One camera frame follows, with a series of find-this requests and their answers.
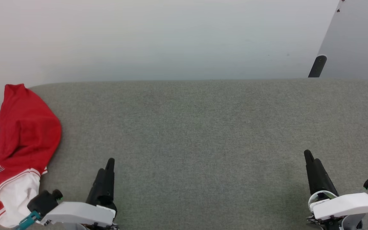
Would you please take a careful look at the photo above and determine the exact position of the red basketball jersey white trim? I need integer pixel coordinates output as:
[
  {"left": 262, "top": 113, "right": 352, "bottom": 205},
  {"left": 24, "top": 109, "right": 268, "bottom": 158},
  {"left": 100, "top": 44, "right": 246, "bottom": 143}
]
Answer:
[{"left": 0, "top": 84, "right": 62, "bottom": 228}]

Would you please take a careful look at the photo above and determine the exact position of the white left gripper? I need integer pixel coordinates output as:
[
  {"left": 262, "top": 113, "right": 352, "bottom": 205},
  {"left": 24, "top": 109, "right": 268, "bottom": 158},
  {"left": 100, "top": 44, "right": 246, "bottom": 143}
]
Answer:
[{"left": 40, "top": 158, "right": 119, "bottom": 230}]

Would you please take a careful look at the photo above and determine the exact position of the teal cable connector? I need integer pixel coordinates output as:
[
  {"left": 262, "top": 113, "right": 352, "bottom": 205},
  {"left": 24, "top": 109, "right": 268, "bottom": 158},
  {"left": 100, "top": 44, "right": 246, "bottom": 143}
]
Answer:
[{"left": 14, "top": 211, "right": 41, "bottom": 230}]

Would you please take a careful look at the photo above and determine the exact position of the dark panel support post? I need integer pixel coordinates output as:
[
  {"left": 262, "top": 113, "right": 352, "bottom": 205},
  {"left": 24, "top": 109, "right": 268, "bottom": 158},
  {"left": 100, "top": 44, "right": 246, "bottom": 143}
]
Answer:
[{"left": 308, "top": 55, "right": 327, "bottom": 78}]

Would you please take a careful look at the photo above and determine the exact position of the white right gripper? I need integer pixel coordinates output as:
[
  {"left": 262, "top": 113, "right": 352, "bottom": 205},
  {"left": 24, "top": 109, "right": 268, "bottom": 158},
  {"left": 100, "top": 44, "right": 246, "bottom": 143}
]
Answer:
[{"left": 304, "top": 149, "right": 368, "bottom": 230}]

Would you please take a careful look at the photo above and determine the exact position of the grey partition panel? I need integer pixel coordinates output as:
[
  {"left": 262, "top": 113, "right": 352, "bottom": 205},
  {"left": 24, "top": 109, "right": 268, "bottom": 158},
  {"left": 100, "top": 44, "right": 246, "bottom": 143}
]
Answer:
[{"left": 317, "top": 0, "right": 368, "bottom": 85}]

